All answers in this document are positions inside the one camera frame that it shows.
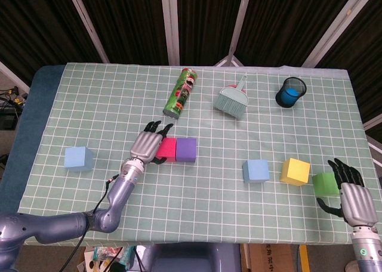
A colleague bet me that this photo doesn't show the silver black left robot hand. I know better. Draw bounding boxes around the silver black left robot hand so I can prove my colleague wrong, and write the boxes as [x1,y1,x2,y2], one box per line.
[130,120,174,165]

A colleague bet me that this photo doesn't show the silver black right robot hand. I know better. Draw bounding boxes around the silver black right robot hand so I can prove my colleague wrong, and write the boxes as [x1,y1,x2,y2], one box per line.
[317,158,378,227]

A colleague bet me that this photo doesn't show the pink foam cube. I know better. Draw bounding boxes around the pink foam cube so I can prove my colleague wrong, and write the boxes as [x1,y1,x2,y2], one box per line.
[156,137,177,162]

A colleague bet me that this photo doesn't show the green foam cube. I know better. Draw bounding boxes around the green foam cube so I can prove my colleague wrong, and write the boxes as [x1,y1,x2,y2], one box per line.
[312,172,343,197]

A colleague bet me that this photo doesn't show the purple foam cube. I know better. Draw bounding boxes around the purple foam cube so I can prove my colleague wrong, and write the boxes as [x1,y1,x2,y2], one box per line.
[175,137,198,163]

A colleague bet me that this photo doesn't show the light blue foam cube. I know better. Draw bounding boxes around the light blue foam cube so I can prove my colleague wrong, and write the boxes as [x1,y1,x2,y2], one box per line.
[242,159,271,184]
[64,146,95,172]

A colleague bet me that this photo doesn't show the green Pringles can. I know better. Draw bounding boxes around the green Pringles can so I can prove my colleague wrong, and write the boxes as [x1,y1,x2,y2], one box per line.
[162,68,199,120]

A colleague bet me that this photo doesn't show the yellow foam cube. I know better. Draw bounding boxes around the yellow foam cube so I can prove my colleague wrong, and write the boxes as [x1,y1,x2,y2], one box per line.
[279,157,312,187]

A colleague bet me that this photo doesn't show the yellow bar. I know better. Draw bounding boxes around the yellow bar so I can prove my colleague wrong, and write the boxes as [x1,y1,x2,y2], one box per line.
[299,244,310,272]

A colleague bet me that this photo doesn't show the green checkered tablecloth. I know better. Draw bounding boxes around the green checkered tablecloth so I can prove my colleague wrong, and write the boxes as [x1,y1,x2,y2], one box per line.
[17,62,369,245]

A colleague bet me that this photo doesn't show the teal hand brush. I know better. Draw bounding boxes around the teal hand brush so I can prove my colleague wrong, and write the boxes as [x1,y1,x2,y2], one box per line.
[212,75,248,120]

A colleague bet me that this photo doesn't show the brown cardboard box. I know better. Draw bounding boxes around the brown cardboard box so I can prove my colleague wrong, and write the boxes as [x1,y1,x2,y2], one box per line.
[247,243,299,272]

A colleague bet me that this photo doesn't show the red round disc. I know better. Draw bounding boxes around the red round disc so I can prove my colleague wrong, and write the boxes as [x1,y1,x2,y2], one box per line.
[226,82,247,93]

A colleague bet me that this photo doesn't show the blue-grey robot torso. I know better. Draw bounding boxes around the blue-grey robot torso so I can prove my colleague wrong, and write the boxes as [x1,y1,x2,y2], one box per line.
[143,242,242,272]

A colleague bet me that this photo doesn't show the colourful printed papers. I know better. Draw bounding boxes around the colourful printed papers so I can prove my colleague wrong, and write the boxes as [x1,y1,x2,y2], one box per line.
[77,245,135,272]

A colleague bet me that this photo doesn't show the black mesh pen cup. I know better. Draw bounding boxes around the black mesh pen cup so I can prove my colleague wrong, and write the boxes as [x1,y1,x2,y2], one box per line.
[275,76,307,109]

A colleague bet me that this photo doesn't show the black device box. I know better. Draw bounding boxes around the black device box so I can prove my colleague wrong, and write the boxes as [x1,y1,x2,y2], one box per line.
[0,112,21,131]

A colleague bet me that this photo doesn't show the white frame bar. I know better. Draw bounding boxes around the white frame bar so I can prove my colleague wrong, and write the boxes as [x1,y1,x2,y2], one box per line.
[363,114,382,132]
[367,134,382,153]
[0,61,30,92]

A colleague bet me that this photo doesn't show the white frame post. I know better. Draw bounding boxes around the white frame post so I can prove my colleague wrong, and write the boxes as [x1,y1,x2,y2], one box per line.
[160,0,181,66]
[65,0,110,64]
[214,0,254,67]
[301,0,374,67]

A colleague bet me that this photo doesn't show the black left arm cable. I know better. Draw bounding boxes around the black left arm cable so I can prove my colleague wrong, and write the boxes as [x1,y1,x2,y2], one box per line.
[58,173,120,272]

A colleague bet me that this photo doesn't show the tangled cable bundle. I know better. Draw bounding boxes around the tangled cable bundle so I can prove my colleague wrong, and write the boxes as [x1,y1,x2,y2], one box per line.
[0,86,29,107]

